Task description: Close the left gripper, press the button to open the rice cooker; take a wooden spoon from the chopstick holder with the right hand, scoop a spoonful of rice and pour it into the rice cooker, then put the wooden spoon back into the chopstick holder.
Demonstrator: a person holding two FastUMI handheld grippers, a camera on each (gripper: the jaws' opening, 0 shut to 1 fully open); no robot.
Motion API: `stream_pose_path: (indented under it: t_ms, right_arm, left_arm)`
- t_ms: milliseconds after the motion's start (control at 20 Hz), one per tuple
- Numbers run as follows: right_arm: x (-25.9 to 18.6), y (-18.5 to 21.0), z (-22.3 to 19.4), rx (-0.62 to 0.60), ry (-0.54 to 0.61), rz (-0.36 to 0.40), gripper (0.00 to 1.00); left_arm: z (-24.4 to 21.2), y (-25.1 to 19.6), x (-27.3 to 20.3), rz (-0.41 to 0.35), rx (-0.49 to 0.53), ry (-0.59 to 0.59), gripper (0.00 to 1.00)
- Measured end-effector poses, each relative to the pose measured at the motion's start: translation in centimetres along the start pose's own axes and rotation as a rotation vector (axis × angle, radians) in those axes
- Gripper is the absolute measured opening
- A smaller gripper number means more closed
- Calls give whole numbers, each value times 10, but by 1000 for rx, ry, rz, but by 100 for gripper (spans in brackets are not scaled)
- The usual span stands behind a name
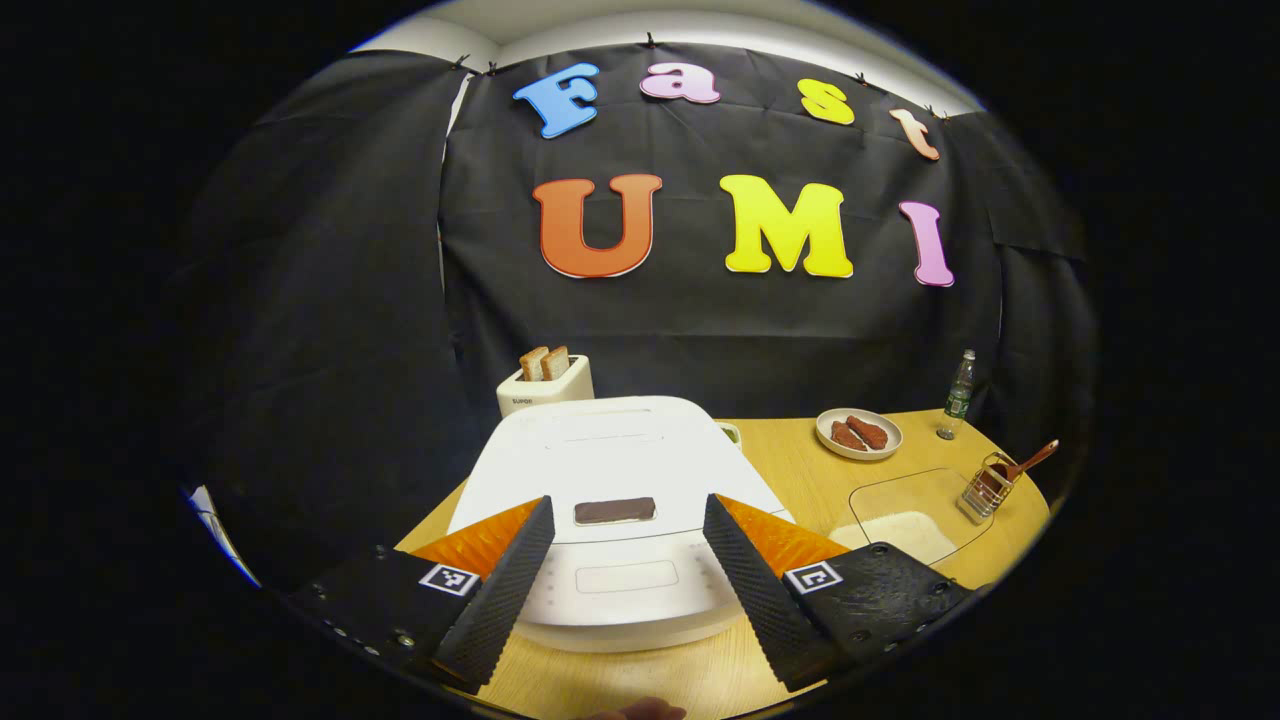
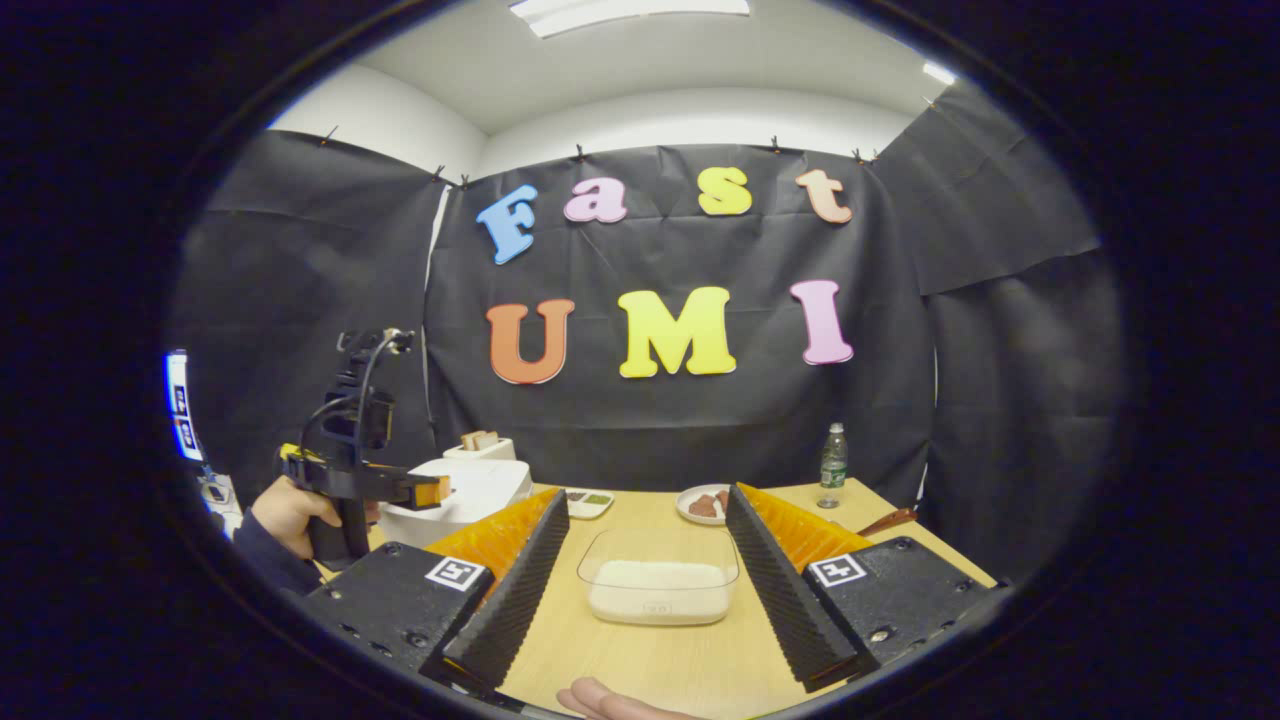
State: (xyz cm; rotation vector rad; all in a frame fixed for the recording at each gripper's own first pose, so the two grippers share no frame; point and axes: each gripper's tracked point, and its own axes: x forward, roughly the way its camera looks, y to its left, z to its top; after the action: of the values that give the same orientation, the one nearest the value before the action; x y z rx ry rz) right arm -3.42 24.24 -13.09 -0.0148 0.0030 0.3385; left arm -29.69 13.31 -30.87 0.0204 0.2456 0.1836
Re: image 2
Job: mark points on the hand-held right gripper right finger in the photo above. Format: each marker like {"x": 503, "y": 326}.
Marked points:
{"x": 780, "y": 600}

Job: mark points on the long ceiling light panel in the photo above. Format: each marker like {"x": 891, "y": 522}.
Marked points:
{"x": 630, "y": 12}

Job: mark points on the white divided bean dish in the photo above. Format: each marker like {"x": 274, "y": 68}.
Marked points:
{"x": 590, "y": 510}

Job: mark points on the white rice cooker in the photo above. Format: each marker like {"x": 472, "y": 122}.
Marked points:
{"x": 470, "y": 490}

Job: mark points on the brown wooden spoon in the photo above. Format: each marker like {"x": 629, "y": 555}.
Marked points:
{"x": 890, "y": 521}

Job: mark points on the white toaster with bread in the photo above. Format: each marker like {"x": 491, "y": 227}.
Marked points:
{"x": 490, "y": 452}

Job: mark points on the small white round plate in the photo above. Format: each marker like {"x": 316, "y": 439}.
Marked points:
{"x": 683, "y": 500}

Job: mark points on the white printed sign board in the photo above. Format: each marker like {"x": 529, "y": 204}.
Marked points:
{"x": 178, "y": 400}

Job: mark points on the small ceiling light panel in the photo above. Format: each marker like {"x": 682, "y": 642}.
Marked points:
{"x": 938, "y": 73}

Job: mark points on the clear plastic water bottle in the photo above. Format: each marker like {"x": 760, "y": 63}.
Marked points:
{"x": 833, "y": 470}

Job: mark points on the white device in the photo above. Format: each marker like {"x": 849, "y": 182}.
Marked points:
{"x": 220, "y": 500}

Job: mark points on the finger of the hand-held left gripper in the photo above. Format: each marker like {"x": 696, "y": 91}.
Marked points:
{"x": 430, "y": 490}

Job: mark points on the clear plastic rice container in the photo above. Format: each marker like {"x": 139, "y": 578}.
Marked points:
{"x": 655, "y": 590}

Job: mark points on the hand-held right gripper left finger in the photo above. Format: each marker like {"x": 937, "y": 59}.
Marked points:
{"x": 520, "y": 600}

